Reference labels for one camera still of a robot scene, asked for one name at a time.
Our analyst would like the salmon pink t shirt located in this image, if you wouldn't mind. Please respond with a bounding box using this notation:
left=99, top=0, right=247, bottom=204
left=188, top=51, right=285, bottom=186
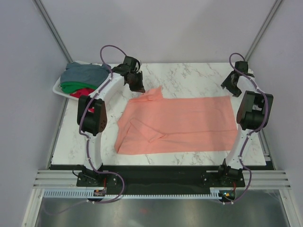
left=114, top=87, right=237, bottom=155

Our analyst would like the white plastic laundry basket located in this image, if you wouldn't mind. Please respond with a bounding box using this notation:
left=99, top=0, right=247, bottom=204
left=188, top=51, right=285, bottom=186
left=53, top=61, right=124, bottom=102

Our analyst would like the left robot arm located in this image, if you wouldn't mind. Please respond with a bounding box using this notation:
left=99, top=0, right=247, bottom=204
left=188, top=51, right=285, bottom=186
left=77, top=56, right=145, bottom=186

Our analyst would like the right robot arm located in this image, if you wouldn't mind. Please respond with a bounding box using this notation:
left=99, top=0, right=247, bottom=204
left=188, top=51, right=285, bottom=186
left=217, top=61, right=274, bottom=186

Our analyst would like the grey blue t shirt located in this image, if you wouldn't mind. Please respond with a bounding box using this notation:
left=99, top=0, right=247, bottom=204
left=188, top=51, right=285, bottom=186
left=60, top=61, right=110, bottom=87

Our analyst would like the red t shirt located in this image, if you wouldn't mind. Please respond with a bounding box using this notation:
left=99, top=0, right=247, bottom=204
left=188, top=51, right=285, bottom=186
left=70, top=88, right=94, bottom=99

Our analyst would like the green t shirt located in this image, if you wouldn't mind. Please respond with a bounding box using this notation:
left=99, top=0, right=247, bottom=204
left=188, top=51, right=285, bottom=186
left=60, top=82, right=98, bottom=94

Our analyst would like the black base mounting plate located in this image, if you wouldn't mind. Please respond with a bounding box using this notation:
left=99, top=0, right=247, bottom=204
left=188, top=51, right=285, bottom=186
left=77, top=165, right=245, bottom=195

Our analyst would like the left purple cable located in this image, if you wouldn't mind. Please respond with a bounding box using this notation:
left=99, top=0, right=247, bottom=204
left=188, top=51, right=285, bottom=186
left=44, top=44, right=126, bottom=215

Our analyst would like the purple cable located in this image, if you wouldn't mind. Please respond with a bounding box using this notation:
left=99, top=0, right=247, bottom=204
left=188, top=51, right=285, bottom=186
left=44, top=44, right=126, bottom=215
left=217, top=53, right=269, bottom=206

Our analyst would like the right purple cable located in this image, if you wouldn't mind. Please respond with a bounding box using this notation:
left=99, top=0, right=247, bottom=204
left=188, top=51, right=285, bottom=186
left=217, top=53, right=269, bottom=206

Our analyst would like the right aluminium frame post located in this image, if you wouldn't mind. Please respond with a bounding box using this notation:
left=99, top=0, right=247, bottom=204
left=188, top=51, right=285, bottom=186
left=245, top=0, right=284, bottom=61

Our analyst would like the aluminium frame post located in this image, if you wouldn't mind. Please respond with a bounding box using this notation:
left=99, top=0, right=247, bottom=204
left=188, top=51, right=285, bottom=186
left=33, top=0, right=73, bottom=63
left=245, top=0, right=284, bottom=61

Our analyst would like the left aluminium frame post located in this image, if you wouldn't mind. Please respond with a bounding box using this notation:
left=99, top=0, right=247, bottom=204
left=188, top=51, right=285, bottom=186
left=33, top=0, right=73, bottom=63

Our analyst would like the white slotted cable duct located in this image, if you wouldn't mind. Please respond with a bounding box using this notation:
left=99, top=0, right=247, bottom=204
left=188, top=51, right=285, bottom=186
left=43, top=189, right=222, bottom=199

